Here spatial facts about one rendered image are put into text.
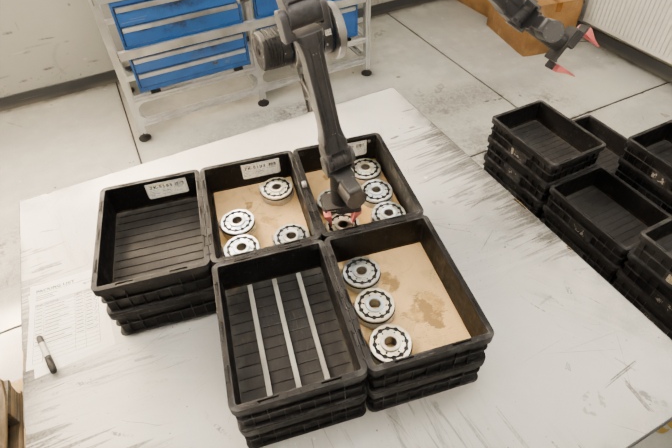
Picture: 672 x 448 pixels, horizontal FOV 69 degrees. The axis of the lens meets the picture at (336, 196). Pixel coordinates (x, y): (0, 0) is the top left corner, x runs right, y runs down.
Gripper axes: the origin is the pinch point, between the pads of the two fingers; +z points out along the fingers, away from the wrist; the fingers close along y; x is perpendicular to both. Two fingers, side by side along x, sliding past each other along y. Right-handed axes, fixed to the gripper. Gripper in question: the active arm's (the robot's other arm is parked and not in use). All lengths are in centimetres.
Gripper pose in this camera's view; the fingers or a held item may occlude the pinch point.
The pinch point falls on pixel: (341, 221)
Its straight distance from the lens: 144.3
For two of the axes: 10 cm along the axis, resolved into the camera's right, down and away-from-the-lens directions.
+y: 9.8, -1.5, 1.1
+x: -1.9, -6.8, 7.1
